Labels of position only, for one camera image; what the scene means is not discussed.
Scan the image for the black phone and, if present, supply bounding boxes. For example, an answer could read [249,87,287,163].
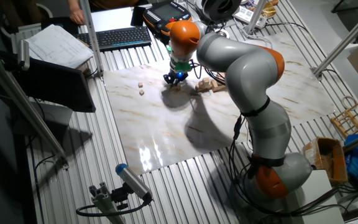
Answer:
[130,6,146,27]

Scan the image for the white robot base platform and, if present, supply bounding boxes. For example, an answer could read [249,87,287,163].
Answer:
[300,169,345,224]

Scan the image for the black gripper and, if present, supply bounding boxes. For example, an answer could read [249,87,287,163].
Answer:
[163,70,188,88]

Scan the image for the black camera cable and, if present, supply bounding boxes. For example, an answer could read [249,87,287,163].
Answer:
[75,198,150,218]

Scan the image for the bare person hand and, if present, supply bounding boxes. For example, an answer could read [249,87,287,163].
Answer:
[68,7,86,25]

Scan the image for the gold foil bag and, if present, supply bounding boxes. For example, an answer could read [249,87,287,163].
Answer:
[261,1,278,19]

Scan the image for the silver camera with blue end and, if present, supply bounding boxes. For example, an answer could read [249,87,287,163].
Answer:
[115,163,154,203]

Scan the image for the white labelled box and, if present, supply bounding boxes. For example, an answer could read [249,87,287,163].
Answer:
[232,4,267,29]

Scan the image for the black computer keyboard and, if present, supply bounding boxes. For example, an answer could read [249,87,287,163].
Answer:
[76,26,152,52]

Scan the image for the silver depth camera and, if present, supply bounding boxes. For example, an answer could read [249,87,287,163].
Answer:
[17,39,30,71]

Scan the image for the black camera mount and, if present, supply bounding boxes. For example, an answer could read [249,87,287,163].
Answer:
[110,183,130,211]

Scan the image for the green gripper mounting adapter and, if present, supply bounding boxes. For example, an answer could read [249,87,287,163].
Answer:
[174,60,193,73]

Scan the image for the black orange teach pendant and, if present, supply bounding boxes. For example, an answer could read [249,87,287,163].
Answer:
[142,1,194,44]

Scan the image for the short aluminium extrusion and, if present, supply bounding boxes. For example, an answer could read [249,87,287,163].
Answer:
[88,182,126,224]

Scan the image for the white marble pattern board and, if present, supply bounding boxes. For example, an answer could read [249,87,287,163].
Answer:
[103,30,337,176]

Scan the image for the open cardboard box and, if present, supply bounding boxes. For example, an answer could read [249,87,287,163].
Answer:
[302,136,349,186]

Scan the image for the bare person forearm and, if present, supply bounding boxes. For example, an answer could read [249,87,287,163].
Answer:
[66,0,81,12]

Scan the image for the black flat monitor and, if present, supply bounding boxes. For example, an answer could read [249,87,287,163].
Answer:
[12,57,97,113]

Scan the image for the wooden rack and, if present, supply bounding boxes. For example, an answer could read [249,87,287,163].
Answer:
[330,95,358,139]

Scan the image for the white paper sheets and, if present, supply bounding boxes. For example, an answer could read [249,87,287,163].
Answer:
[24,24,94,69]

